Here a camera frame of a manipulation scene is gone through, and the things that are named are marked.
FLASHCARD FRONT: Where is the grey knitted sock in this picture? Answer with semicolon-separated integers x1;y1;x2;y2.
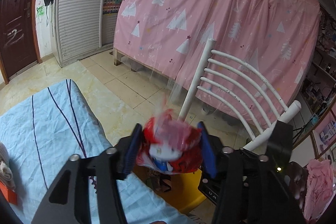
0;142;15;190

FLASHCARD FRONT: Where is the white slatted wardrobe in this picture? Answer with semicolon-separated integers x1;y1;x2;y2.
51;0;118;67

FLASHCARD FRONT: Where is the red cartoon plastic bag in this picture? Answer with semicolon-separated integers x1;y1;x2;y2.
136;109;203;174

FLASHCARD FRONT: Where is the white metal chair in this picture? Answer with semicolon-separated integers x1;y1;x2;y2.
178;39;301;151

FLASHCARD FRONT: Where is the light blue bed sheet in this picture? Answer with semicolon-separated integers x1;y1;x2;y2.
1;79;195;223

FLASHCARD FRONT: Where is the dark brown wooden door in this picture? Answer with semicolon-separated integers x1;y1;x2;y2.
1;0;42;84

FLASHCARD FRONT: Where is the pink tree-pattern curtain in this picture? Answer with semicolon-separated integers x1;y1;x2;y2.
114;0;321;123

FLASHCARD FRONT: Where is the pink sleeve forearm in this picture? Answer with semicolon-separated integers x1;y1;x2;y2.
303;159;334;223

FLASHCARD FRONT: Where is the yellow bin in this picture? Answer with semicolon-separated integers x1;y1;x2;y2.
133;165;206;213

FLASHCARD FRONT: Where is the orange rectangular box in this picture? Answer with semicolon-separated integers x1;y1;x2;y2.
0;182;18;205

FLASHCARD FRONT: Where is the wooden bed frame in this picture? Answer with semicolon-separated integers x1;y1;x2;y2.
110;48;169;79

